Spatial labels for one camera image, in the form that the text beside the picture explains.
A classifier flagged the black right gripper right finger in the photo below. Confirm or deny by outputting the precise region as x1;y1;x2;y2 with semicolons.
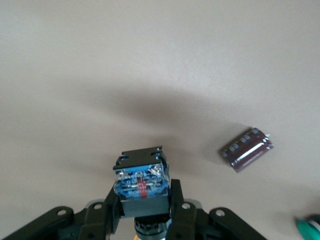
166;178;198;240

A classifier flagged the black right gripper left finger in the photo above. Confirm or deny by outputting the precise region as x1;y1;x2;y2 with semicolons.
79;186;126;240

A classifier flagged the yellow push button switch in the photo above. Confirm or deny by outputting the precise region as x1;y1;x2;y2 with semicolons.
112;146;173;240

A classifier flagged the maroon cylindrical capacitor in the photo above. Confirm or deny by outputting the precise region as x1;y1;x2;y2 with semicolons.
219;127;275;174

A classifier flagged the green push button switch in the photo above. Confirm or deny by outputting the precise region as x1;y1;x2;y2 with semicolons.
294;213;320;240

